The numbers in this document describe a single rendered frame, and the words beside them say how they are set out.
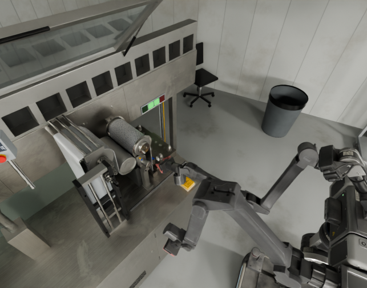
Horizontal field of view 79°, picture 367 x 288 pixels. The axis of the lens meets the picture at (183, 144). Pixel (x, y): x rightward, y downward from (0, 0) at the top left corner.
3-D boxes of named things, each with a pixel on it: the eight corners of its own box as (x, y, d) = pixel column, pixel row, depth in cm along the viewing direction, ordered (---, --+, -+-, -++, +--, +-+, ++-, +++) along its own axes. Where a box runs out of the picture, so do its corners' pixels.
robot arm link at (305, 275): (316, 283, 66) (317, 264, 70) (281, 266, 69) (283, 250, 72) (303, 289, 73) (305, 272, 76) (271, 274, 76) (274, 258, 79)
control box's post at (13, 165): (31, 189, 93) (4, 159, 79) (29, 187, 94) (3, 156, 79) (35, 187, 94) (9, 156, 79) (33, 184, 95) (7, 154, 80)
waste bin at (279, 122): (294, 125, 336) (311, 91, 293) (286, 144, 309) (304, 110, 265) (263, 114, 353) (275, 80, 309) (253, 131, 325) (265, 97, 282)
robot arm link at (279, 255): (222, 199, 55) (233, 170, 61) (186, 203, 65) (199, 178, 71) (306, 291, 69) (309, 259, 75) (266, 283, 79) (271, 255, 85)
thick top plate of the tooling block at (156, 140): (161, 168, 157) (160, 163, 152) (125, 140, 174) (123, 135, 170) (176, 155, 165) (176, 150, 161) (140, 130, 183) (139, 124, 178)
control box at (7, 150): (-7, 168, 76) (-26, 148, 69) (-5, 154, 80) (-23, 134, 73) (16, 162, 78) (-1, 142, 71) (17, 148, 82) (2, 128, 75)
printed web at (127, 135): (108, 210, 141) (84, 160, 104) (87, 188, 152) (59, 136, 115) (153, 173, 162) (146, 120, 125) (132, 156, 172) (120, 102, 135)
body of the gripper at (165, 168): (174, 164, 143) (181, 166, 138) (162, 173, 138) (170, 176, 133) (170, 156, 141) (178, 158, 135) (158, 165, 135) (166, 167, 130)
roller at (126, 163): (122, 178, 133) (118, 166, 124) (97, 155, 144) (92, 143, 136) (137, 166, 139) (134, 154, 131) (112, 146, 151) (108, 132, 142)
